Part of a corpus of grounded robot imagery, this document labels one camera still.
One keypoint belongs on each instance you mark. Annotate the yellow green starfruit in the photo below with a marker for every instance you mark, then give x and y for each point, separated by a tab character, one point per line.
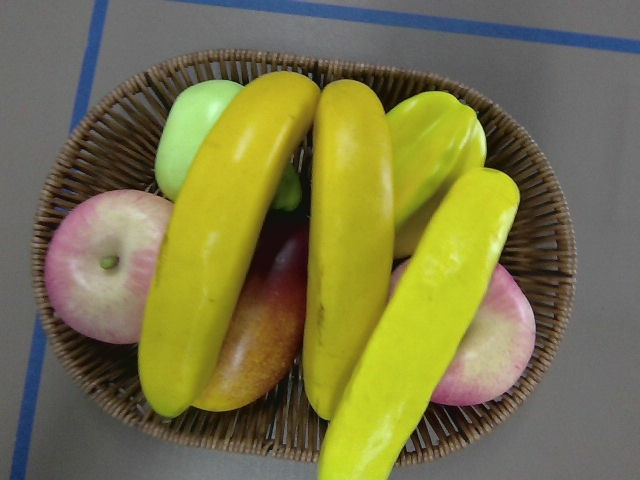
436	138

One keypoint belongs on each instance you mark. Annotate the pink apple near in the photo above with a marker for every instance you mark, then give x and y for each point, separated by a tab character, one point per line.
495	345

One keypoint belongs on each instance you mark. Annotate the red yellow mango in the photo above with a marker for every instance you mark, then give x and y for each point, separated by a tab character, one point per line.
266	331

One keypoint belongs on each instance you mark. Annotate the yellow banana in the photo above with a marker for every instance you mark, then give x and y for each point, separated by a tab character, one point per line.
212	233
472	223
351	237

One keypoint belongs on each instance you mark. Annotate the pink apple far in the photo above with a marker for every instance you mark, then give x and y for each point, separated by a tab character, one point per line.
101	260

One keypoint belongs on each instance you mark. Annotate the green apple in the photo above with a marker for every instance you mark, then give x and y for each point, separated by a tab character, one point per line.
192	135

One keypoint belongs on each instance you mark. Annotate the brown wicker basket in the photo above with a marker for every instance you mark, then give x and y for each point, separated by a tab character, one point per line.
114	146

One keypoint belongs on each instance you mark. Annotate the pink apple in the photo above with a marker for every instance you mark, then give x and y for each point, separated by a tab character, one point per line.
495	345
101	260

